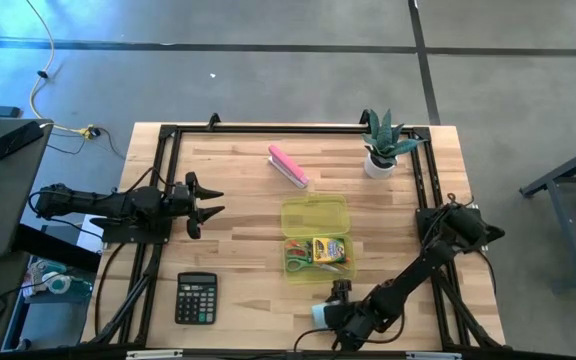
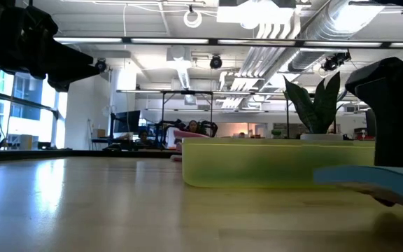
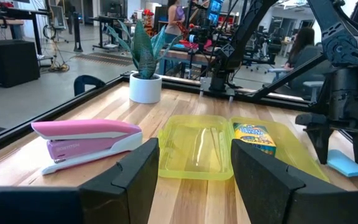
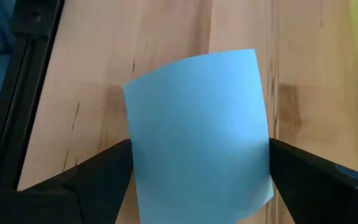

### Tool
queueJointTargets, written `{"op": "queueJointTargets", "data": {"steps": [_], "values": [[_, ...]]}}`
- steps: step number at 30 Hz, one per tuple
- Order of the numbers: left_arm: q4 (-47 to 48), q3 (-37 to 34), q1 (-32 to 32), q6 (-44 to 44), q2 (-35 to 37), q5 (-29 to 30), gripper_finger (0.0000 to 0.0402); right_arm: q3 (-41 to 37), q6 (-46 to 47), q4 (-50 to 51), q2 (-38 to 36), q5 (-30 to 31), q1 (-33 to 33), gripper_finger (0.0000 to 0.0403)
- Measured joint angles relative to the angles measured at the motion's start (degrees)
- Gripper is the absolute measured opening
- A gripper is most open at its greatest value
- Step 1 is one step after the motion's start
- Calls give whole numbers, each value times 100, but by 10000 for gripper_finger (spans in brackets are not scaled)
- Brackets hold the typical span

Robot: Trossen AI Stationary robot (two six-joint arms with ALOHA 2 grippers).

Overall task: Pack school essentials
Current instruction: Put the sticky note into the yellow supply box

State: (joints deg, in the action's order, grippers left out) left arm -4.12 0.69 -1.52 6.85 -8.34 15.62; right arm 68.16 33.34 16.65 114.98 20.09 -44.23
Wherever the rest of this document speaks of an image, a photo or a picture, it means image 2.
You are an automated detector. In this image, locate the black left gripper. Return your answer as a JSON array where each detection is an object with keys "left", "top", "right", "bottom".
[{"left": 0, "top": 0, "right": 101, "bottom": 93}]

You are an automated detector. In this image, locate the blue sticky note pad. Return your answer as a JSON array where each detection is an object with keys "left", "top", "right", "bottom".
[{"left": 313, "top": 164, "right": 403, "bottom": 212}]

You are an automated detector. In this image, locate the yellow transparent pencil case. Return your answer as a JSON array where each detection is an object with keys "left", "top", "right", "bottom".
[{"left": 181, "top": 136, "right": 376, "bottom": 189}]

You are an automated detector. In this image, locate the black ceiling spotlight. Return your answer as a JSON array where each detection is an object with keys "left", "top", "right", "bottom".
[
  {"left": 320, "top": 49, "right": 353, "bottom": 73},
  {"left": 208, "top": 54, "right": 224, "bottom": 71},
  {"left": 93, "top": 57, "right": 108, "bottom": 74}
]

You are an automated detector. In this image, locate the green plant in white pot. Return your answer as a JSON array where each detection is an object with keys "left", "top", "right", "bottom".
[{"left": 282, "top": 70, "right": 346, "bottom": 141}]

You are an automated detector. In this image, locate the black monitor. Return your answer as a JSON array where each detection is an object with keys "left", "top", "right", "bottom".
[{"left": 113, "top": 109, "right": 142, "bottom": 134}]

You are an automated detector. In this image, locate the person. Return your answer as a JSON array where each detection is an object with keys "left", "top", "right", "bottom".
[
  {"left": 137, "top": 129, "right": 151, "bottom": 146},
  {"left": 185, "top": 119, "right": 202, "bottom": 135}
]

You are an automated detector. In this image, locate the black aluminium table frame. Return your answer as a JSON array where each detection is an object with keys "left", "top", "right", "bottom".
[{"left": 0, "top": 148, "right": 183, "bottom": 162}]

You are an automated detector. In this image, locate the silver ventilation duct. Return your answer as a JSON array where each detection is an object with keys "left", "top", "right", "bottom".
[{"left": 286, "top": 0, "right": 386, "bottom": 73}]

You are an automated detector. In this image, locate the black metal stand frame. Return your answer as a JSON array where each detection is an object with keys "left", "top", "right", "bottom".
[{"left": 159, "top": 89, "right": 215, "bottom": 139}]

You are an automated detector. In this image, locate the white cable coil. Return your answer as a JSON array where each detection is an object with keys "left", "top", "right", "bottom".
[{"left": 182, "top": 8, "right": 204, "bottom": 29}]

